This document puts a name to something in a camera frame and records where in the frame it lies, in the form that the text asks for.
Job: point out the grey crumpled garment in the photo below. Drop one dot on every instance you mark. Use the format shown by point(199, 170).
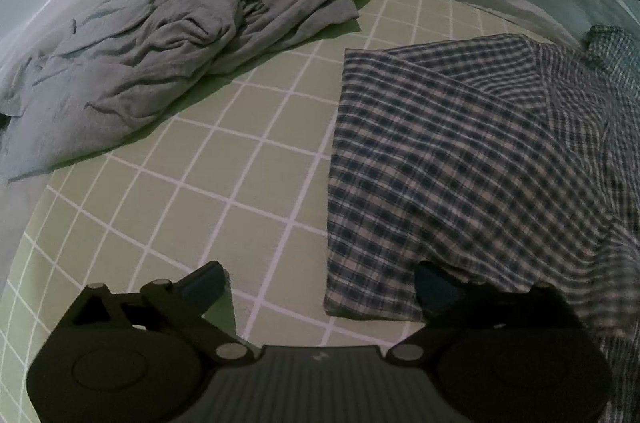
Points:
point(175, 38)

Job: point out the green grid bed sheet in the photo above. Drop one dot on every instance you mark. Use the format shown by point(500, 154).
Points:
point(200, 163)

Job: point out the blue plaid shirt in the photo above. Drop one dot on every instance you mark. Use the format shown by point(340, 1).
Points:
point(450, 153)

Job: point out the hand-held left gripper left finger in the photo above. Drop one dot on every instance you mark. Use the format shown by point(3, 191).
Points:
point(202, 287)

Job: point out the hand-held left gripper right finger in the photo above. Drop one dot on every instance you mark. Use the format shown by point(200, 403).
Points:
point(435, 289)

